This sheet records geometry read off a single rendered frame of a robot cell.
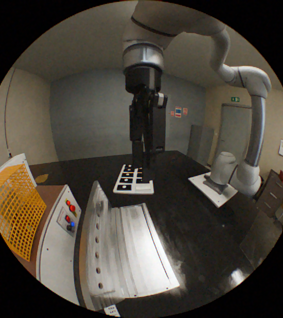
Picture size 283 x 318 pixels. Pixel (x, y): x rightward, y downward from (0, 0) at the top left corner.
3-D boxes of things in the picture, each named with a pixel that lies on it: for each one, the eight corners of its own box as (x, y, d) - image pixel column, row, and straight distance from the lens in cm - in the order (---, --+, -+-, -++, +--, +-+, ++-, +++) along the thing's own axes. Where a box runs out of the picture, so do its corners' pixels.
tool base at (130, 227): (177, 284, 46) (181, 285, 43) (118, 297, 46) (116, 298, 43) (145, 205, 55) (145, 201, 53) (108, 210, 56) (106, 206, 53)
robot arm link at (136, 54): (151, 67, 31) (151, 85, 29) (118, 62, 29) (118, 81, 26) (171, 52, 25) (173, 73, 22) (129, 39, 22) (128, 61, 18)
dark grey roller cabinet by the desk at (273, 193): (269, 214, 329) (287, 182, 304) (266, 225, 287) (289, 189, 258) (254, 200, 317) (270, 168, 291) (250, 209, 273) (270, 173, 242)
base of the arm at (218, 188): (208, 174, 98) (210, 169, 95) (228, 186, 93) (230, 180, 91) (198, 180, 83) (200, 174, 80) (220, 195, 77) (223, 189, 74)
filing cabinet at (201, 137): (206, 165, 363) (215, 128, 337) (195, 169, 317) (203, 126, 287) (197, 160, 389) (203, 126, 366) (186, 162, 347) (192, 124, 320)
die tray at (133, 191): (153, 194, 62) (153, 193, 61) (113, 192, 65) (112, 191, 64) (150, 165, 94) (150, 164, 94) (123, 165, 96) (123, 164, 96)
